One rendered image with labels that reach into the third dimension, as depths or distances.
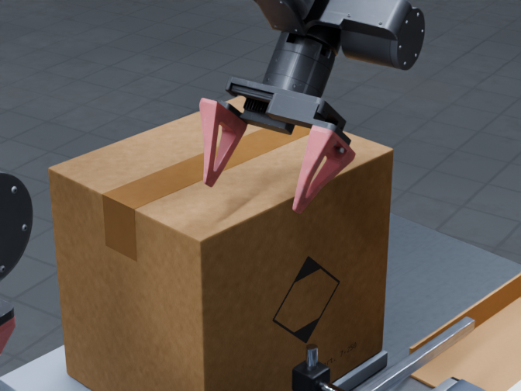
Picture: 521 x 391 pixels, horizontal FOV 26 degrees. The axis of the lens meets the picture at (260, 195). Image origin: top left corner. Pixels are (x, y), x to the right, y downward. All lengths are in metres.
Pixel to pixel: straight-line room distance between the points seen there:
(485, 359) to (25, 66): 3.72
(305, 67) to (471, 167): 2.93
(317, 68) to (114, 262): 0.31
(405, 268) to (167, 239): 0.58
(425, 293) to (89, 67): 3.44
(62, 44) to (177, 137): 3.90
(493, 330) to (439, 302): 0.10
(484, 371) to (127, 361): 0.44
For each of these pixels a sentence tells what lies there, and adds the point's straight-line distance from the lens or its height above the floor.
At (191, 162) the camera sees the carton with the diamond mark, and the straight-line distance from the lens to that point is 1.23.
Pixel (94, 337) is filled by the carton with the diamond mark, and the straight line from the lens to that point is 1.28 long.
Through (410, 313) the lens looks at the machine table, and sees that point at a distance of 1.51.
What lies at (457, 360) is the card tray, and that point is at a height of 0.83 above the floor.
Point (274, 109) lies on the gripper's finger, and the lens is 1.02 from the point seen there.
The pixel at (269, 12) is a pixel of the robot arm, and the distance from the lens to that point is 1.02.
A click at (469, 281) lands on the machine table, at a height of 0.83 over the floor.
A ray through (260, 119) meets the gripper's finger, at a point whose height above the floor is 1.22.
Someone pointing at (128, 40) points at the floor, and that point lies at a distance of 5.19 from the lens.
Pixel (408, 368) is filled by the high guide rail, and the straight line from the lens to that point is 1.18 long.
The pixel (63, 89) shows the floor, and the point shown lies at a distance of 4.64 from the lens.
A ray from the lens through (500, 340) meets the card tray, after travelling 1.47.
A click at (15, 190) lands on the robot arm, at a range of 0.55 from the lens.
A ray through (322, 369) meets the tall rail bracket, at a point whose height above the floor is 0.97.
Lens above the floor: 1.63
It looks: 26 degrees down
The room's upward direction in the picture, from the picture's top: straight up
